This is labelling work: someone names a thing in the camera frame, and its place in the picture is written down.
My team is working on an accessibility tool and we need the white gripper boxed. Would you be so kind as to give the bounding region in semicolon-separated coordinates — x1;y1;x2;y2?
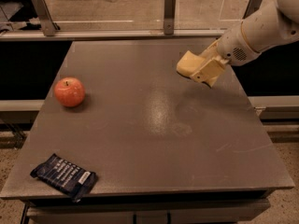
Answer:
190;23;261;88

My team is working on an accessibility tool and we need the yellow sponge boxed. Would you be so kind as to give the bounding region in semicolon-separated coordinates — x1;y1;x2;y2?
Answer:
177;50;205;77

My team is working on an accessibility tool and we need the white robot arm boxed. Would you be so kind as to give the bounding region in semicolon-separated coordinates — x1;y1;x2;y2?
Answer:
190;0;299;86

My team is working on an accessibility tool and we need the dark blue rxbar wrapper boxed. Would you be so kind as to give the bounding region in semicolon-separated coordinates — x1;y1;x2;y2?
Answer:
30;154;97;203

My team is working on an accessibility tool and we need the clear acrylic barrier panel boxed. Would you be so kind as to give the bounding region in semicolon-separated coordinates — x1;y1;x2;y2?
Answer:
0;0;281;33

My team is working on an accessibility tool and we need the red apple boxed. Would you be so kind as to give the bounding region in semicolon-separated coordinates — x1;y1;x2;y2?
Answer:
54;77;85;107

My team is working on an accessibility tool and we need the grey table base cabinet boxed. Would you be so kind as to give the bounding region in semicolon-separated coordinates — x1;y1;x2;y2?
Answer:
25;198;270;224

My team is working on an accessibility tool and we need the middle metal bracket post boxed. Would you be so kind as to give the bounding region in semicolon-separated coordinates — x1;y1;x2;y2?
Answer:
164;0;176;35

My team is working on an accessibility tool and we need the metal bracket post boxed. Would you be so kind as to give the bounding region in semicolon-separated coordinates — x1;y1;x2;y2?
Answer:
164;0;176;35
31;0;58;36
243;0;263;19

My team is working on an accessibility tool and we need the right metal bracket post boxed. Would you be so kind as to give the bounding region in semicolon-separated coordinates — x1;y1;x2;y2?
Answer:
243;0;263;19

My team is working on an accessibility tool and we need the left metal bracket post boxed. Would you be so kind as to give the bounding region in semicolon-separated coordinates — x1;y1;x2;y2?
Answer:
31;0;58;36

